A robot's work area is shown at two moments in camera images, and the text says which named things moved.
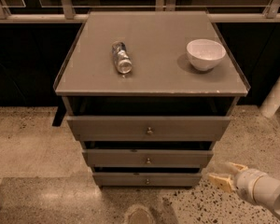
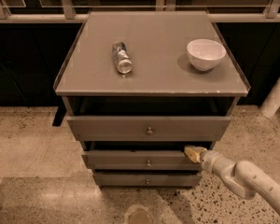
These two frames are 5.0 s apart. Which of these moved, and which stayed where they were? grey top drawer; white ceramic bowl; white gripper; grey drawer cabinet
Moved: white gripper
Stayed: grey drawer cabinet; grey top drawer; white ceramic bowl
